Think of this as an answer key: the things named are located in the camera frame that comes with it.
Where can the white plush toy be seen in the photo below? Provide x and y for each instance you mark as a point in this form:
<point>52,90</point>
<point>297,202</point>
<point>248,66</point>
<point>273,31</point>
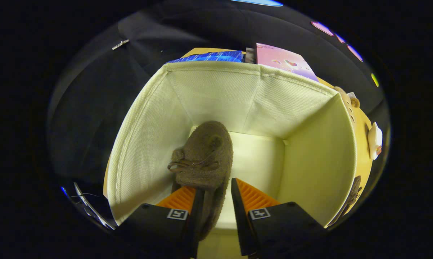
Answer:
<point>374,138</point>

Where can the cream fabric storage box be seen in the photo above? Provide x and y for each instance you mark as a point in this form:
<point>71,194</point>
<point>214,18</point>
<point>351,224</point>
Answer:
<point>216,93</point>

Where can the black backdrop cloth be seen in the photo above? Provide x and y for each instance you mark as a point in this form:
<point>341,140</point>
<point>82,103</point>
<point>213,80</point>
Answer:
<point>94,108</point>

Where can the blue book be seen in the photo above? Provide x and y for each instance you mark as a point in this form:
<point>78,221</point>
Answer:
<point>216,56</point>

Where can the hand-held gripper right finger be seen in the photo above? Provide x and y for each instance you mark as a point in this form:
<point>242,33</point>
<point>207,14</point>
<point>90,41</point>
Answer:
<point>239,216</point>

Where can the dark book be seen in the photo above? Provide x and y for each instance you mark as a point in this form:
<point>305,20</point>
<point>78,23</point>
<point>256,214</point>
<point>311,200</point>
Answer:
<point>250,55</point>

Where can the brown plush toy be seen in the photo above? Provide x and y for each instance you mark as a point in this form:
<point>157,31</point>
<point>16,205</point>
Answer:
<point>346,99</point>

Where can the silver cloth clip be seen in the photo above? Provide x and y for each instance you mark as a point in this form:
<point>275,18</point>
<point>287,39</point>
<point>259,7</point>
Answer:
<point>120,44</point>

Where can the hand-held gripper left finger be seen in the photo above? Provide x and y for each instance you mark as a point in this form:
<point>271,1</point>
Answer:
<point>158,226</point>

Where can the pink book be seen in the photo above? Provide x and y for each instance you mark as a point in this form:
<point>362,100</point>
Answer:
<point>281,57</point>

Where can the brown fuzzy shoe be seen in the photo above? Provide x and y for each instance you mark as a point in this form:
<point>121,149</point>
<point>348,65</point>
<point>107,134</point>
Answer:
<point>355,190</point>
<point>205,151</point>

